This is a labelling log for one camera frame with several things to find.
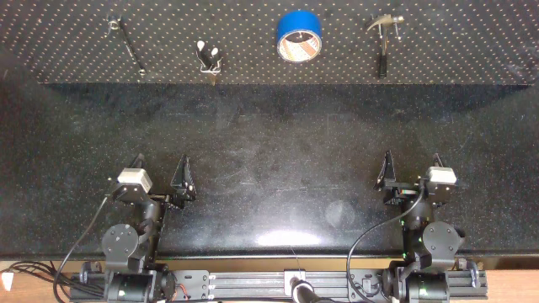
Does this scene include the black pegboard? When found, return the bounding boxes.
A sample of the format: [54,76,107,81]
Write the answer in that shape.
[0,0,539,86]

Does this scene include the pliers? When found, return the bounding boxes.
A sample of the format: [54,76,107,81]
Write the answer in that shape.
[195,40,223,87]

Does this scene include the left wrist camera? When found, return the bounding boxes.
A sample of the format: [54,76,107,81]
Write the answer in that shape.
[116,167,153,194]

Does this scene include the wrench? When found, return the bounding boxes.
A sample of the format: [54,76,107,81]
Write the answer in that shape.
[107,15,147,77]

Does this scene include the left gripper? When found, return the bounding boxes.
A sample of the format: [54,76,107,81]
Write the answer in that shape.
[107,152,197,210]

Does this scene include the mounting rail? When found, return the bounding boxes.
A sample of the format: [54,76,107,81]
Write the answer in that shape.
[69,260,489,303]

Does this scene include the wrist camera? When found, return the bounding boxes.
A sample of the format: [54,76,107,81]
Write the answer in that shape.
[116,167,153,194]
[424,166,458,186]

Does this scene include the roll of blue tape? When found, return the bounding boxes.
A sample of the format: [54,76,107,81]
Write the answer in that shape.
[275,9,323,64]

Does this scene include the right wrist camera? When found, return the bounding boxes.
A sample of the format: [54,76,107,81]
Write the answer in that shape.
[424,166,458,186]

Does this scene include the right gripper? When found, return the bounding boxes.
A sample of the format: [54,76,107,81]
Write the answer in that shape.
[373,150,459,208]

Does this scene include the black cable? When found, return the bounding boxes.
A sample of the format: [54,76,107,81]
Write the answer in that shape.
[345,187,425,303]
[52,195,109,303]

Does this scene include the black wire bundle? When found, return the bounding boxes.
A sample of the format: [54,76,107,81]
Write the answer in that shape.
[0,260,106,298]

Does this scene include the hammer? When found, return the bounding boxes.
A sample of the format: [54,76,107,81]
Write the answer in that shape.
[365,13,405,80]

